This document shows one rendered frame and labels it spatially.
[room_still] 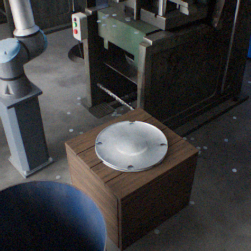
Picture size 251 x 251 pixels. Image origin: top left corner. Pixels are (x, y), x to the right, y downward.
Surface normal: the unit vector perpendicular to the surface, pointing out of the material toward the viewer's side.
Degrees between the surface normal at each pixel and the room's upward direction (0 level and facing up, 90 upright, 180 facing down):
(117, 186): 0
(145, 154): 0
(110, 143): 0
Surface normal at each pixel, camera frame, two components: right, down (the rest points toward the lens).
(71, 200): -0.44, 0.53
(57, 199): -0.17, 0.59
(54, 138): 0.00, -0.78
